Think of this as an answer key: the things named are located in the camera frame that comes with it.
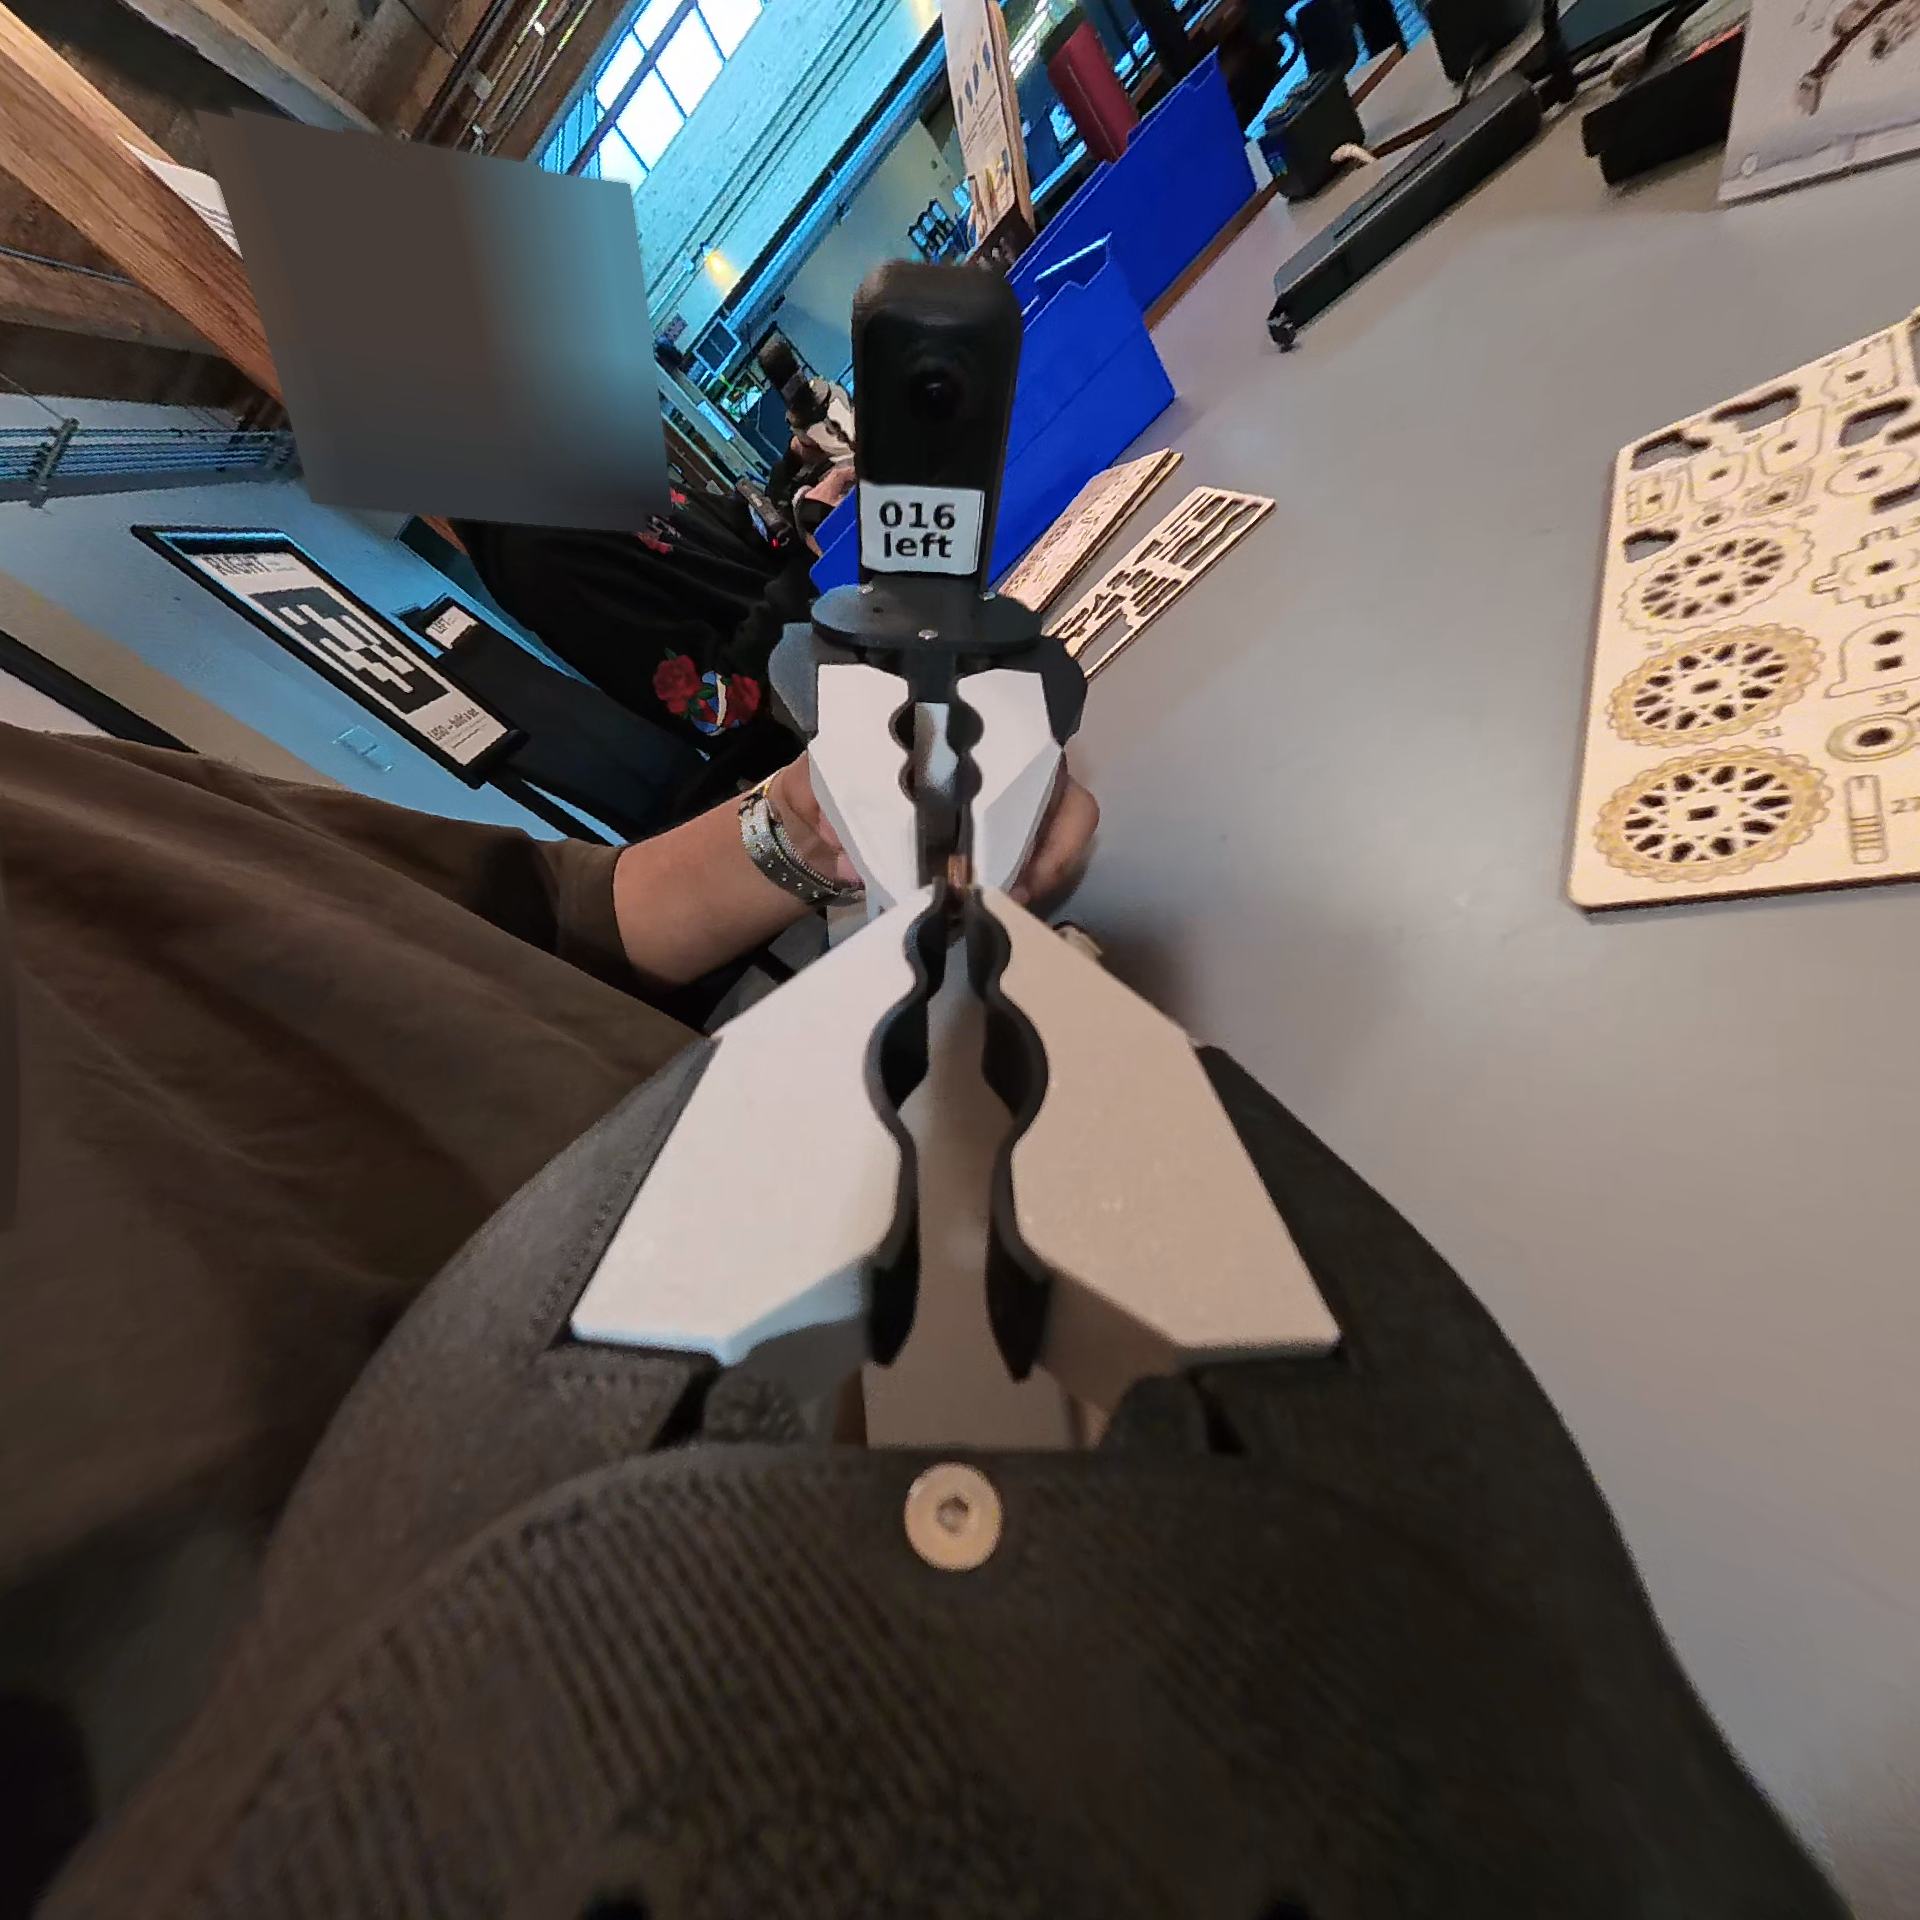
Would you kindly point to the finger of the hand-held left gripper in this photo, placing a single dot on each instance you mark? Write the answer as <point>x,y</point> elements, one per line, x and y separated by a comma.
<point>1019,763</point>
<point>856,751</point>

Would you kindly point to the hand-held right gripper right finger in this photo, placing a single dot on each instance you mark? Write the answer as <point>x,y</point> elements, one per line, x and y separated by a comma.
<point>1171,1200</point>

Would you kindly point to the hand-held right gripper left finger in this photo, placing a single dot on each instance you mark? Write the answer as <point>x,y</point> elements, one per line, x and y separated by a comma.
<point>750,1200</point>

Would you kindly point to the small wooden puzzle piece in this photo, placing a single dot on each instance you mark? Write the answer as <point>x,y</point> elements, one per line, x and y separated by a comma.
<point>961,873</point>

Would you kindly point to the person's left forearm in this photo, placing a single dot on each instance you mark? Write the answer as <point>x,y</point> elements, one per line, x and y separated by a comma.
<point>690,909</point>

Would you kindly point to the grey desk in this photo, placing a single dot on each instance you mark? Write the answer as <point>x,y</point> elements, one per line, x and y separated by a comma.
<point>1500,1200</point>

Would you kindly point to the person's left hand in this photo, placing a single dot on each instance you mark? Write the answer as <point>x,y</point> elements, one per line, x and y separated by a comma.
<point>818,839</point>

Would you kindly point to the blue plastic bin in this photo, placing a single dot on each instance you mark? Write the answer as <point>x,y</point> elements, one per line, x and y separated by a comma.
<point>1185,166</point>
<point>1078,390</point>

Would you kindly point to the stacked wooden parts sheets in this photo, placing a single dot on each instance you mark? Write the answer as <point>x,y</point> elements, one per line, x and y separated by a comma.
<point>1096,517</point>

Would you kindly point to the standing display board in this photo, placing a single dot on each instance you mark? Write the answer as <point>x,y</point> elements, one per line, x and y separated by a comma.
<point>982,105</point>

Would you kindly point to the red cylinder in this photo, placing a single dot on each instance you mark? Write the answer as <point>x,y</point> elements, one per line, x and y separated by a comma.
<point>1090,89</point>

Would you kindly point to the window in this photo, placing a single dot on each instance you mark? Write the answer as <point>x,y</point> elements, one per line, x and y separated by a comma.
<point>660,77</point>

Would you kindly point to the small framed sign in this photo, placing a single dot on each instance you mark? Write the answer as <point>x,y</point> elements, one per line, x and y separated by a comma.
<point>436,623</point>

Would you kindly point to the black battery charger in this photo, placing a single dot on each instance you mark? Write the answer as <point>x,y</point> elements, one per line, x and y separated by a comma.
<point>1312,143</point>

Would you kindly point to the black power strip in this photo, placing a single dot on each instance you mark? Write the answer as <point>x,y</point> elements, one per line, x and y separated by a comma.
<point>1394,225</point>

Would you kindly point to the brown shirt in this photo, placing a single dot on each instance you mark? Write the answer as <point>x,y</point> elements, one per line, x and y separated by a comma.
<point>224,1050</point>

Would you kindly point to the framed marker poster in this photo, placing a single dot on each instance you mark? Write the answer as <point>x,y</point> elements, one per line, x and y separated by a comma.
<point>241,578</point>

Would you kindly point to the wooden gear parts sheet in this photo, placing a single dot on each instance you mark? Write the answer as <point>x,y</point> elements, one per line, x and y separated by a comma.
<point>1808,757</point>

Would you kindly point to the small black box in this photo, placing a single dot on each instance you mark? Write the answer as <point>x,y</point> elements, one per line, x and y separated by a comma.
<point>1664,112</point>

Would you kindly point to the wooden beam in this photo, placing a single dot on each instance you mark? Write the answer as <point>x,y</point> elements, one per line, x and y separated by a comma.
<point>89,166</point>

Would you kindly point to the folded instruction sheet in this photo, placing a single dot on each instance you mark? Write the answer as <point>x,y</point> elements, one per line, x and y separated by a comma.
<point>1800,136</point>

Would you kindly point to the wooden cutout frame sheet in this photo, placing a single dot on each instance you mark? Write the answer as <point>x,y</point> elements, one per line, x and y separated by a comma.
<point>1229,517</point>

